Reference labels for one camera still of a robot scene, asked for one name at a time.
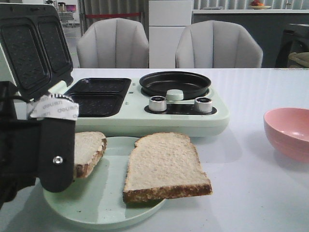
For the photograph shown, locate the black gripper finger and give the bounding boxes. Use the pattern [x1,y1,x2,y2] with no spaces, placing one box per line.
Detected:
[38,118,75,192]

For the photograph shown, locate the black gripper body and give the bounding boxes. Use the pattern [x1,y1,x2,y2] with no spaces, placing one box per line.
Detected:
[0,81,40,206]

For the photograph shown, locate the white bread slice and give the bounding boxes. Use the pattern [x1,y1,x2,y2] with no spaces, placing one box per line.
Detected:
[73,131,107,178]
[123,132,212,203]

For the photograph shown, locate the mint green sandwich maker lid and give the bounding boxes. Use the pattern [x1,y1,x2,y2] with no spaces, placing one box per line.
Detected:
[0,3,73,100]

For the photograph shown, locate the pink plastic bowl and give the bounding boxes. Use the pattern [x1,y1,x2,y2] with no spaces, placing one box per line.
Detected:
[264,107,309,163]

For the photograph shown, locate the mint green breakfast maker base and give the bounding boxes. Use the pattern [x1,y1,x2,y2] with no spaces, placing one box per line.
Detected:
[65,77,229,137]

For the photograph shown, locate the white branded tape strip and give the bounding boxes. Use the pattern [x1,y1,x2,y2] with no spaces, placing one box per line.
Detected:
[27,93,79,121]

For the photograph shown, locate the mint green round plate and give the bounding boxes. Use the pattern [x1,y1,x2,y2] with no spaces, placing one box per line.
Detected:
[43,137,165,230]

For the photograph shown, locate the left silver control knob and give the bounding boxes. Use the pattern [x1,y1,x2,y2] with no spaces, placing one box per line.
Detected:
[148,96,167,112]

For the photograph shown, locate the silver control knob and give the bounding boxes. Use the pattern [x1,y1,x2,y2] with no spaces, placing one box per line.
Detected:
[194,97,212,114]
[148,96,167,112]

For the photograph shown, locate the left grey upholstered chair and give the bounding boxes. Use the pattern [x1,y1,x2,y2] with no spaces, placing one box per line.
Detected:
[77,18,149,68]

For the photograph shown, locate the grey upholstered chair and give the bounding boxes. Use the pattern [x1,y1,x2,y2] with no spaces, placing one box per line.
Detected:
[175,20,263,68]
[77,18,149,68]

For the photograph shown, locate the red belt barrier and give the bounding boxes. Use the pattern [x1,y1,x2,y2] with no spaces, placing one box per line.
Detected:
[85,12,141,19]

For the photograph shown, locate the black round frying pan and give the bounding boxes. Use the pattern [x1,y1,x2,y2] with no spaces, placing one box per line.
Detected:
[140,71,211,100]

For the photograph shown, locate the right silver control knob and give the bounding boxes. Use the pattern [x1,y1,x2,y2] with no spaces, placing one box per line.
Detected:
[194,97,212,114]

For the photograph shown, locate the white refrigerator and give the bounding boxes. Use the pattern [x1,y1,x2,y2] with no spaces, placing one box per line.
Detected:
[149,0,194,68]

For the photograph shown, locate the right grey upholstered chair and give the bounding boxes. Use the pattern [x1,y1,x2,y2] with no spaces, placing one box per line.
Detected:
[175,20,263,68]

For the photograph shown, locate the grey kitchen counter cabinet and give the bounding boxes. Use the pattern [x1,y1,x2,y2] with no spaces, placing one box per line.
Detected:
[193,9,309,68]

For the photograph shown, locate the fruit plate on counter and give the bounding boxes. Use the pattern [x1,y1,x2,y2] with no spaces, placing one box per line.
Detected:
[249,0,271,10]

